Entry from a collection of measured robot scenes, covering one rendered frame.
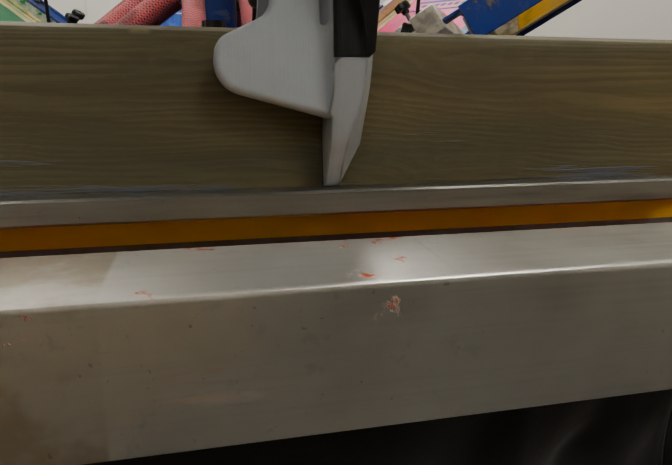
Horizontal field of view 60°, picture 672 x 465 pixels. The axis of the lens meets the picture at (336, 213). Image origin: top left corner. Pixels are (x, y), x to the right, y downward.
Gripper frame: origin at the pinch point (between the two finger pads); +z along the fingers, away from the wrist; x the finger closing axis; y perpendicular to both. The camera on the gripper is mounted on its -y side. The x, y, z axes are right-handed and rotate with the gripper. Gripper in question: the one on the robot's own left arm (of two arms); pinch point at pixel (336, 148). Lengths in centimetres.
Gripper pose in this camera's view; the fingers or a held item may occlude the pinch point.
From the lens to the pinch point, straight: 26.7
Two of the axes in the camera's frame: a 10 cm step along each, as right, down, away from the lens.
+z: 0.0, 9.7, 2.2
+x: 2.2, 2.2, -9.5
